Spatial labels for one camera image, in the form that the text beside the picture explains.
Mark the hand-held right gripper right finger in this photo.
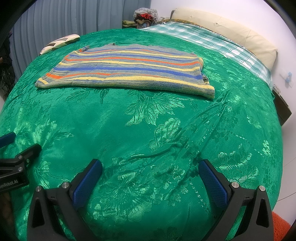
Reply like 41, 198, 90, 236
198, 159, 274, 241

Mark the green checked bed sheet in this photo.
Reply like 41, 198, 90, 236
139, 23, 272, 85

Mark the striped knit t-shirt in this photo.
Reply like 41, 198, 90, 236
35, 42, 215, 100

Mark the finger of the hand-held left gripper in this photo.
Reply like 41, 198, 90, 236
0, 132, 16, 149
0, 143, 42, 178

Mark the dark clutter pile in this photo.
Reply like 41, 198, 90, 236
0, 32, 17, 95

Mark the dark wooden nightstand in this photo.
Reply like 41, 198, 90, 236
272, 87, 292, 126

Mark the white wall fixture blue clip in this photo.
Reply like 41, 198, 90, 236
279, 72, 296, 89

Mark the pile of clothes with hat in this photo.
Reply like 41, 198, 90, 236
133, 8, 160, 25

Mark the geometric patterned cushion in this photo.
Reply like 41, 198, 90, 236
39, 34, 80, 55

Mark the orange fuzzy rug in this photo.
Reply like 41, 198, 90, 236
269, 211, 292, 241

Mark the cream pillow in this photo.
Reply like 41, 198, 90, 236
171, 8, 278, 70

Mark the blue-grey pleated curtain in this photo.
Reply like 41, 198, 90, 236
9, 0, 152, 81

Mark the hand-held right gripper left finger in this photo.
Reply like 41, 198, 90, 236
27, 159, 102, 241

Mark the green floral bedspread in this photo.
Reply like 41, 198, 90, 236
0, 28, 284, 241

